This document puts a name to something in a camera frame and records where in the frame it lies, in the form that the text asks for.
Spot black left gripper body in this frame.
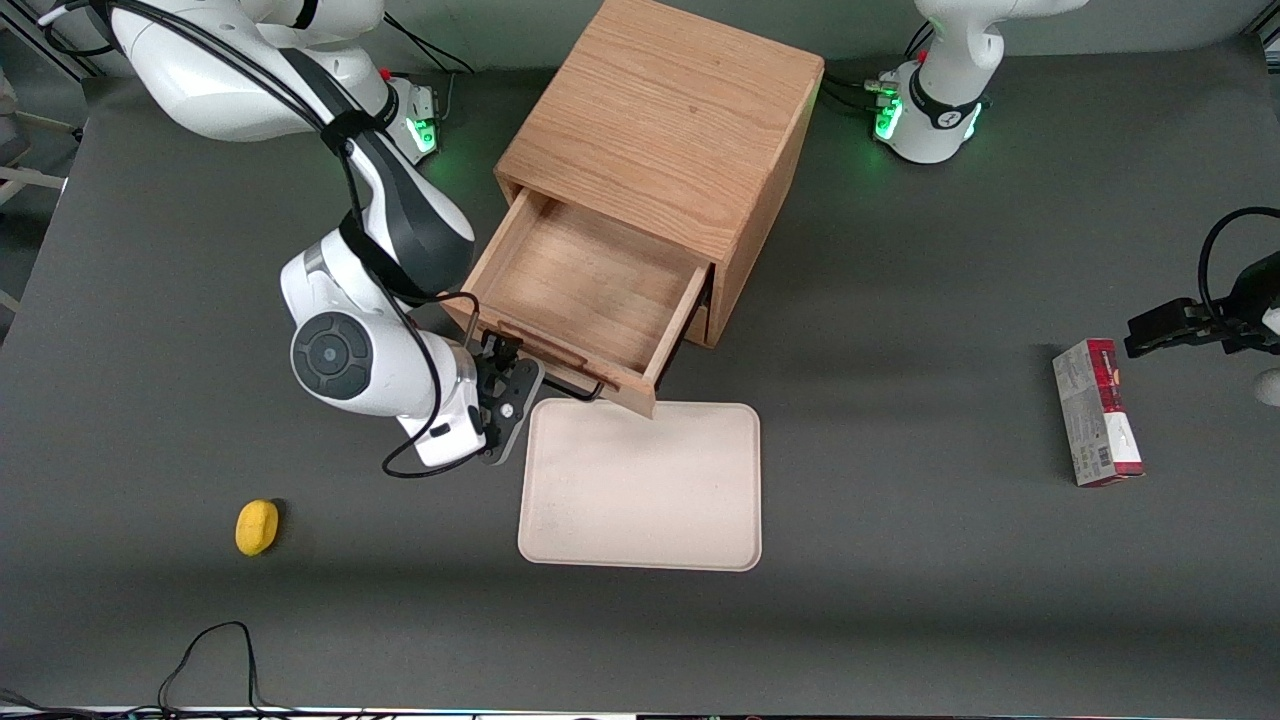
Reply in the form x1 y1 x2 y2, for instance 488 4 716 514
1228 252 1280 357

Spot black drawer handle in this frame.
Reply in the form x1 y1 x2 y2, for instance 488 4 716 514
468 310 608 403

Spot wooden drawer with black handle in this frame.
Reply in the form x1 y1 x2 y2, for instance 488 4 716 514
440 188 713 419

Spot wooden drawer cabinet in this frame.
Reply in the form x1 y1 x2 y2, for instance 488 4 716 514
495 0 826 349

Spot red and grey carton box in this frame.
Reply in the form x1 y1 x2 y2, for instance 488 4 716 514
1052 338 1146 488

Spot cream plastic tray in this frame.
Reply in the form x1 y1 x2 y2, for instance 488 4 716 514
517 398 763 573

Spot yellow lemon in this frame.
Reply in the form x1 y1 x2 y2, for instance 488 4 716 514
235 499 280 557

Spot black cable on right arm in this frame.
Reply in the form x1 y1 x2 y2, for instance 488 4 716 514
40 0 485 479

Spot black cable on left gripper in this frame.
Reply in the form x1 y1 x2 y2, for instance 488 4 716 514
1198 206 1280 323

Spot black cable at table edge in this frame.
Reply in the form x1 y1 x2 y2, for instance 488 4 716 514
0 620 301 720

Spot black cables at arm base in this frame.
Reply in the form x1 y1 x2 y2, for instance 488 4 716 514
818 72 901 119
383 12 477 77

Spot white metal frame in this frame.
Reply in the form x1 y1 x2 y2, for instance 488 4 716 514
0 60 73 313

